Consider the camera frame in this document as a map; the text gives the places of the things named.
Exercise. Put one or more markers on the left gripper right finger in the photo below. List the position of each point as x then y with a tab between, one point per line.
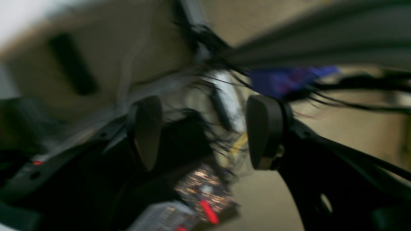
335	187

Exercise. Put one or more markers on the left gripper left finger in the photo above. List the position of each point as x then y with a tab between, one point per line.
81	186

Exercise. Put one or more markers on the blue lit electronics box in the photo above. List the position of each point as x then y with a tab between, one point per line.
279	82

